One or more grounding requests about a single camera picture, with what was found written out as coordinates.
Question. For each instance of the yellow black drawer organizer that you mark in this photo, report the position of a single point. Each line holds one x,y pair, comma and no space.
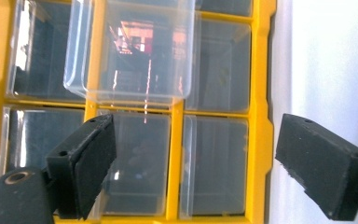
261,93

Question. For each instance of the grid of clear drawers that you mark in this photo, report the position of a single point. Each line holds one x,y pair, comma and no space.
217,155

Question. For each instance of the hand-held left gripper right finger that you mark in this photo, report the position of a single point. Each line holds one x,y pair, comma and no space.
323,165

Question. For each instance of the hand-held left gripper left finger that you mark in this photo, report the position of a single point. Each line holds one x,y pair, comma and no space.
87,161

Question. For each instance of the clear plastic drawer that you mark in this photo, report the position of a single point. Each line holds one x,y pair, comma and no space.
136,90

